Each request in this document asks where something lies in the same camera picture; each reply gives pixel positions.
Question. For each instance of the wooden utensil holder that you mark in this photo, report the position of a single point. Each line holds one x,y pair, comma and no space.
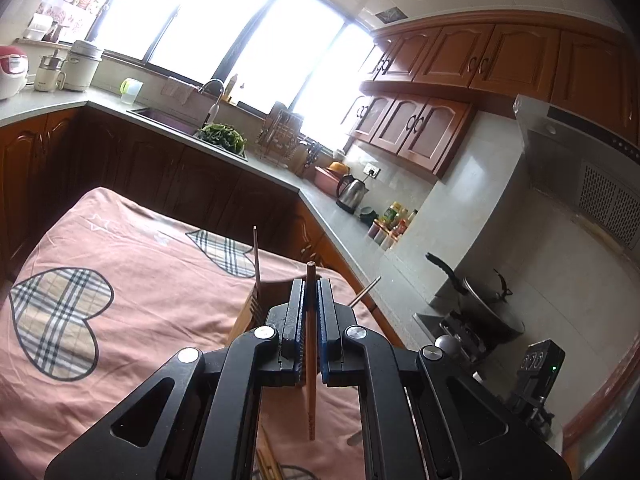
262,298

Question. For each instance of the white cooker pot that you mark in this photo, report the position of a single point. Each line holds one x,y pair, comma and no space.
80,65

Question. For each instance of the upper wooden cabinets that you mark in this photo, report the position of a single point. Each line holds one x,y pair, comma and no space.
428,77

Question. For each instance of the long brown chopstick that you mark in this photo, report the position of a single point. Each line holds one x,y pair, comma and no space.
268,466

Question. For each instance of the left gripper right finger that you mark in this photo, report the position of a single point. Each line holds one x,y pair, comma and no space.
402,430

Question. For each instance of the pink basin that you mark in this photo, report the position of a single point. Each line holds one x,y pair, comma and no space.
326,180

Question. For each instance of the range hood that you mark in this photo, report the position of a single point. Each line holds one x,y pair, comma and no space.
590,168

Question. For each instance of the brown wooden chopstick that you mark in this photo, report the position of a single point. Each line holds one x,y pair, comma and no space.
311,347

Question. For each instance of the gas stove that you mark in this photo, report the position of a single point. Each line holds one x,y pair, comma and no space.
462,343

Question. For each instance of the green white jug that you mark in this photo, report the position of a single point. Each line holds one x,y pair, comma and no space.
129,90

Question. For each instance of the lower wooden cabinets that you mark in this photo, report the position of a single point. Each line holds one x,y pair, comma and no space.
49,160

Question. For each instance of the pink tablecloth with hearts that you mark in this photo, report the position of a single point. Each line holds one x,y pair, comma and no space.
102,337

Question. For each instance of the wooden cabinets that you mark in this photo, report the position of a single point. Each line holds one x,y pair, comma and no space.
428,77
49,160

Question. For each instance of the dark chopstick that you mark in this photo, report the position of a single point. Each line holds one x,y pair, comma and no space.
258,280

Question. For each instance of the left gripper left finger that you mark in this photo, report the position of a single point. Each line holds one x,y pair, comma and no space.
269,355

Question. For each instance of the kitchen faucet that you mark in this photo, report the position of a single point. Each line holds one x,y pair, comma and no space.
214,89

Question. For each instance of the red white rice cooker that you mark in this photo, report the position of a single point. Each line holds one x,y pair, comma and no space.
13,71

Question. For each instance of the black wok pan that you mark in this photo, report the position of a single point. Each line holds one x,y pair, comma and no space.
485,309

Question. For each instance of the spice jar set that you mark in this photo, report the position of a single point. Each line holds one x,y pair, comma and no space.
391,225

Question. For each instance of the stainless electric kettle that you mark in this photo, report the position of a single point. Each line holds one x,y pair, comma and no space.
350,192

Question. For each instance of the wall power socket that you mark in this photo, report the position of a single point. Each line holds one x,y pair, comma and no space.
371,171

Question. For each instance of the dish drying rack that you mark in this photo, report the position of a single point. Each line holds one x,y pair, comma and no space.
279,136

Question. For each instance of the green vegetables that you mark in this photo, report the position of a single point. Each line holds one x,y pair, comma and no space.
224,136

